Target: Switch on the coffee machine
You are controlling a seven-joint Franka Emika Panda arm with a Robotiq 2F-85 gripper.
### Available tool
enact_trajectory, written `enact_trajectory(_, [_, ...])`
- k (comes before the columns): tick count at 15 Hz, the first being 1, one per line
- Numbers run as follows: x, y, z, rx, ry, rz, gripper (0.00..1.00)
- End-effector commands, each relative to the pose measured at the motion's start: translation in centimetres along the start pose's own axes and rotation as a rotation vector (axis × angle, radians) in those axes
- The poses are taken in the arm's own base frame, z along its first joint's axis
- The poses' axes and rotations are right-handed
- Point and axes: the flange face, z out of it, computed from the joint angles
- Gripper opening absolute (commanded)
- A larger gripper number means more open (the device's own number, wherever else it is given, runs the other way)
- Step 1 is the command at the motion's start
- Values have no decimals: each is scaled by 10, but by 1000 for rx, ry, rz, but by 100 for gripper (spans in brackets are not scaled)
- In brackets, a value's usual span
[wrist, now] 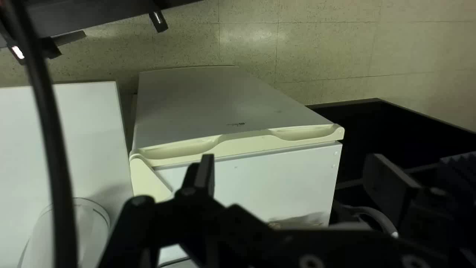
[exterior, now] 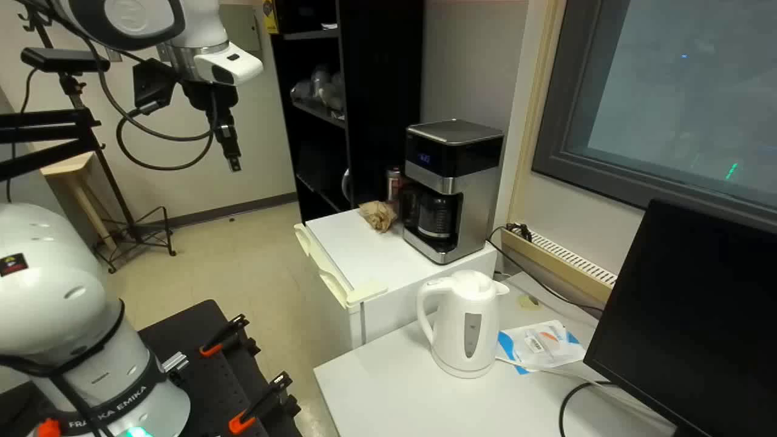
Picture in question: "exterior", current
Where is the black power cord with plug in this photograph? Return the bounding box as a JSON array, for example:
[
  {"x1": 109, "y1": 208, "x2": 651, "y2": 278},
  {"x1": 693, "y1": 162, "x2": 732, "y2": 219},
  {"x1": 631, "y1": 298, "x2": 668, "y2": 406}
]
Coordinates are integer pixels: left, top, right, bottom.
[{"x1": 483, "y1": 220, "x2": 607, "y2": 323}]

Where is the white mini fridge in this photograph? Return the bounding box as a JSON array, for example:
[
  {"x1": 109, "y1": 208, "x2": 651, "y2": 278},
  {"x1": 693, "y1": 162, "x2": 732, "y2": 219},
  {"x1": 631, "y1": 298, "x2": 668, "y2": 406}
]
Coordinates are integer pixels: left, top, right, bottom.
[{"x1": 292, "y1": 204, "x2": 500, "y2": 355}]

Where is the small red bottle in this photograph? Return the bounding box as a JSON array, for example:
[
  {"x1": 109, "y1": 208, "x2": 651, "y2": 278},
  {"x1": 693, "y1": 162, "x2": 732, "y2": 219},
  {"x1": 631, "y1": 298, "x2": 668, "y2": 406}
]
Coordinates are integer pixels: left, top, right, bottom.
[{"x1": 386, "y1": 165, "x2": 405, "y2": 207}]

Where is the brown crumpled paper bag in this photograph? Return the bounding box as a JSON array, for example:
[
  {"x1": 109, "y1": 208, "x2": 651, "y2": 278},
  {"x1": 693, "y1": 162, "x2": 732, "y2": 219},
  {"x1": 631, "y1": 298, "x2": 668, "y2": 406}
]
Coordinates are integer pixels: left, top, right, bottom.
[{"x1": 358, "y1": 198, "x2": 404, "y2": 236}]

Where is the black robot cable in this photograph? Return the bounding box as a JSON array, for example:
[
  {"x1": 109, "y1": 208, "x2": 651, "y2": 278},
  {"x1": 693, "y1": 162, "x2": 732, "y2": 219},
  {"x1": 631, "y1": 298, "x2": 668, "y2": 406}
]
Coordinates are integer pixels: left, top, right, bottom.
[{"x1": 95, "y1": 46, "x2": 218, "y2": 174}]

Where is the light wooden stool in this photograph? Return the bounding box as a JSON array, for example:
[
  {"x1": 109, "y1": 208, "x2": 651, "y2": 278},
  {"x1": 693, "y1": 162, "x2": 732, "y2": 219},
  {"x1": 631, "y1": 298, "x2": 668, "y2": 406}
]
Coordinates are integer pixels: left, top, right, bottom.
[{"x1": 39, "y1": 150, "x2": 121, "y2": 254}]

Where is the black shelving unit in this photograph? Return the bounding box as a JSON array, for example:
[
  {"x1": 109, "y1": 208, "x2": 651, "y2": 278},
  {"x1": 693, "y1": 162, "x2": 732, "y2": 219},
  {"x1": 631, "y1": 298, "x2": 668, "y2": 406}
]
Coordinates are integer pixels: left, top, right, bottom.
[{"x1": 268, "y1": 0, "x2": 428, "y2": 226}]

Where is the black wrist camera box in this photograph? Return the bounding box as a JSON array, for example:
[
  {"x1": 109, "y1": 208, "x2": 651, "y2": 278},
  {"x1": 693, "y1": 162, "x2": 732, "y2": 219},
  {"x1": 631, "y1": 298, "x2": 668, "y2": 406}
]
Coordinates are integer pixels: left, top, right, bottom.
[{"x1": 131, "y1": 55, "x2": 178, "y2": 116}]

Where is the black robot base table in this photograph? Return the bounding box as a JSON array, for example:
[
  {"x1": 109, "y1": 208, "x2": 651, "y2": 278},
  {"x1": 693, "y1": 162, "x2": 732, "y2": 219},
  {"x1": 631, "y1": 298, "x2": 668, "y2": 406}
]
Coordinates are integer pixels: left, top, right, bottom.
[{"x1": 0, "y1": 297, "x2": 307, "y2": 437}]

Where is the beige baseboard heater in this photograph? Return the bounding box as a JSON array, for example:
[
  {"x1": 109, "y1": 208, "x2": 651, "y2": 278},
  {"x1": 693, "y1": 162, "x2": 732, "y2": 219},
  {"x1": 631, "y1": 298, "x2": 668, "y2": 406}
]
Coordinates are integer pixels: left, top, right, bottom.
[{"x1": 500, "y1": 226, "x2": 621, "y2": 310}]

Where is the black silver coffee machine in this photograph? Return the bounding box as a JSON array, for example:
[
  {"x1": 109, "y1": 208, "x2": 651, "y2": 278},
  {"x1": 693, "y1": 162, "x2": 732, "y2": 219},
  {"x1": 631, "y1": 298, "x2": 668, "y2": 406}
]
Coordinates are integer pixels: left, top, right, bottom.
[{"x1": 398, "y1": 116, "x2": 507, "y2": 266}]

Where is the black orange clamp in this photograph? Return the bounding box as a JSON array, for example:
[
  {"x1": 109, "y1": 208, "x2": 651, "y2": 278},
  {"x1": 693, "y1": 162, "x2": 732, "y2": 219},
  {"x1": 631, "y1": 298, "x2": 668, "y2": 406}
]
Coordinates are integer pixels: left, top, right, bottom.
[
  {"x1": 198, "y1": 310, "x2": 263, "y2": 362},
  {"x1": 29, "y1": 414, "x2": 68, "y2": 437},
  {"x1": 224, "y1": 369, "x2": 299, "y2": 437}
]

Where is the grey bundle on shelf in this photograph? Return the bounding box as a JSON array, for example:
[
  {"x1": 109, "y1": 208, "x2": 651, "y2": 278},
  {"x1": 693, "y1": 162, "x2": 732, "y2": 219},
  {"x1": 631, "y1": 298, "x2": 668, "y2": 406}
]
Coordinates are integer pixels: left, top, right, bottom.
[{"x1": 290, "y1": 66, "x2": 350, "y2": 116}]

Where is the black computer monitor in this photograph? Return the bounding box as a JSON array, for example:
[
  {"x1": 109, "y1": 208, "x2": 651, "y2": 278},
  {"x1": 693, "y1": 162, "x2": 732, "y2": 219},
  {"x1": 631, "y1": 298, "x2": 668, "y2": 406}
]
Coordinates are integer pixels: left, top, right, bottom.
[{"x1": 580, "y1": 197, "x2": 777, "y2": 437}]

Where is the black monitor cable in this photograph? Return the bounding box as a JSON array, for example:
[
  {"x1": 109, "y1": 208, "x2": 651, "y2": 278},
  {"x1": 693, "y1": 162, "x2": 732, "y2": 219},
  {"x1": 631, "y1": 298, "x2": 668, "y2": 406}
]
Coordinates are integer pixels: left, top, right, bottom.
[{"x1": 557, "y1": 375, "x2": 620, "y2": 437}]

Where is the black tripod stand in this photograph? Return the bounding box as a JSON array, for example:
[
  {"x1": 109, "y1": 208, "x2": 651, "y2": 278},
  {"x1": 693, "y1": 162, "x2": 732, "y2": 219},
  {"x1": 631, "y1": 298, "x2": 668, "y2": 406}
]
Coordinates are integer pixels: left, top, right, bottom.
[{"x1": 0, "y1": 70, "x2": 178, "y2": 275}]

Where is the grey framed window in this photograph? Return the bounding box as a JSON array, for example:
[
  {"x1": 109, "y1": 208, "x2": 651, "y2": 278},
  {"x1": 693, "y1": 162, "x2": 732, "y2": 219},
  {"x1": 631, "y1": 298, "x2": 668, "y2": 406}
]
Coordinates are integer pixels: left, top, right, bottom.
[{"x1": 529, "y1": 0, "x2": 777, "y2": 236}]

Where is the white electric kettle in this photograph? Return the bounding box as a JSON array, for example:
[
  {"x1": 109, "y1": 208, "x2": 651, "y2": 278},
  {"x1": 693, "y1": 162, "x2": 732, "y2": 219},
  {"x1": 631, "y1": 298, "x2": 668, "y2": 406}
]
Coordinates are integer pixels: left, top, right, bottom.
[{"x1": 416, "y1": 266, "x2": 512, "y2": 382}]

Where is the black camera on tripod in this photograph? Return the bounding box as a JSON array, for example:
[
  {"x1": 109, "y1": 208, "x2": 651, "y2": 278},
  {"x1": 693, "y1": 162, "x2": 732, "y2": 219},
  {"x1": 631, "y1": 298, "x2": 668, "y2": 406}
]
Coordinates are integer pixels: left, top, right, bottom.
[{"x1": 19, "y1": 46, "x2": 112, "y2": 76}]

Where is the blue white plastic packet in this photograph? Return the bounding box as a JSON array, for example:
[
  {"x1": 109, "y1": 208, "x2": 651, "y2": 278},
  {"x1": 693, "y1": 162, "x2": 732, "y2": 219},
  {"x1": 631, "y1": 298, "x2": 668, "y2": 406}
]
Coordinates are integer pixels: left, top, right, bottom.
[{"x1": 494, "y1": 318, "x2": 587, "y2": 378}]

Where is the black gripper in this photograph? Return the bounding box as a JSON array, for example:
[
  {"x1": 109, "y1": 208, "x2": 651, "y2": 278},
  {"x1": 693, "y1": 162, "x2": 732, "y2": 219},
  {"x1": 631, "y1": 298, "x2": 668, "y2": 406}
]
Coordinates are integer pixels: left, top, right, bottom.
[{"x1": 183, "y1": 72, "x2": 246, "y2": 174}]

